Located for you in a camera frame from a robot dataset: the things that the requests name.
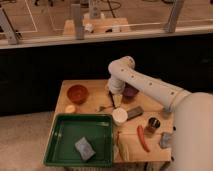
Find white cup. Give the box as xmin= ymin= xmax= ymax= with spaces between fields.
xmin=112 ymin=108 xmax=128 ymax=126

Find green plastic tray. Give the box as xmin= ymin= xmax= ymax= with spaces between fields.
xmin=43 ymin=114 xmax=113 ymax=167

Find black handled fork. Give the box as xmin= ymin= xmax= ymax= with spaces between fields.
xmin=97 ymin=91 xmax=116 ymax=112

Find small yellow round object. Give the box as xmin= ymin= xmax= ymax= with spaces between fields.
xmin=65 ymin=105 xmax=76 ymax=113

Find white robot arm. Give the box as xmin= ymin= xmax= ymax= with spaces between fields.
xmin=108 ymin=56 xmax=213 ymax=171

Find blue cloth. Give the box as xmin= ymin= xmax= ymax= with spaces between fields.
xmin=159 ymin=132 xmax=172 ymax=149

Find metal cup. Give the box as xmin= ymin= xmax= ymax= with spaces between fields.
xmin=147 ymin=117 xmax=161 ymax=133

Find red chili pepper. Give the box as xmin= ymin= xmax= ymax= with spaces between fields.
xmin=137 ymin=125 xmax=150 ymax=153

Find purple bowl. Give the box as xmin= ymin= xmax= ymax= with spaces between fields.
xmin=123 ymin=84 xmax=138 ymax=98

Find orange bowl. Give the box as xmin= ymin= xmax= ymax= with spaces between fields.
xmin=67 ymin=84 xmax=89 ymax=104

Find grey rectangular block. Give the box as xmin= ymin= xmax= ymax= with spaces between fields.
xmin=127 ymin=106 xmax=144 ymax=120

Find blue sponge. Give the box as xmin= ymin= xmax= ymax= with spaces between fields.
xmin=75 ymin=137 xmax=96 ymax=161

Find wooden board in background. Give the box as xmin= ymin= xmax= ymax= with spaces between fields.
xmin=63 ymin=18 xmax=130 ymax=36

